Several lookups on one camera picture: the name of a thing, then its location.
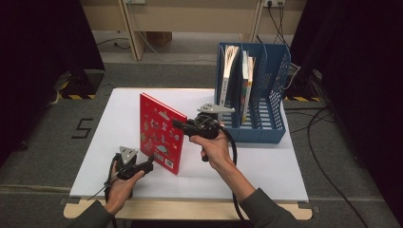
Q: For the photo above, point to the person's left hand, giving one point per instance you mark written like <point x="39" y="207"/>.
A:
<point x="122" y="193"/>

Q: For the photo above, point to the black stand base striped tape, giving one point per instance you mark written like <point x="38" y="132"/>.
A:
<point x="84" y="84"/>
<point x="301" y="88"/>

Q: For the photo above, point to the cardboard box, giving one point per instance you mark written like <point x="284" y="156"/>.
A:
<point x="160" y="38"/>

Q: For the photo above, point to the blue file rack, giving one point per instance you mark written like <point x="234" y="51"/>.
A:
<point x="269" y="133"/>

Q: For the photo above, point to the wooden desk frame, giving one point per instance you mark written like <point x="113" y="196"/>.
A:
<point x="196" y="15"/>

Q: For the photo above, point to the white picture book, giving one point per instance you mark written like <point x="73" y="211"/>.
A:
<point x="226" y="79"/>

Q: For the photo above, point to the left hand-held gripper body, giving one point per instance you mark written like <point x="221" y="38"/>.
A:
<point x="126" y="167"/>

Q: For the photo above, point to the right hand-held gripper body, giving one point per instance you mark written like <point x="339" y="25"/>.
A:
<point x="206" y="126"/>

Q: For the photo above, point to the person's right hand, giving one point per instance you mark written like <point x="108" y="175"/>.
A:
<point x="218" y="152"/>

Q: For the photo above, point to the white wall socket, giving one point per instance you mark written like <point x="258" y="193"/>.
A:
<point x="274" y="2"/>

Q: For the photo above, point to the black curtain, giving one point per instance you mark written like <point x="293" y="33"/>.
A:
<point x="34" y="63"/>
<point x="358" y="79"/>

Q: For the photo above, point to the teal book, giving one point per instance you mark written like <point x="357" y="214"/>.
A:
<point x="244" y="95"/>

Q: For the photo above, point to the red book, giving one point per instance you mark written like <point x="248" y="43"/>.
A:
<point x="160" y="133"/>

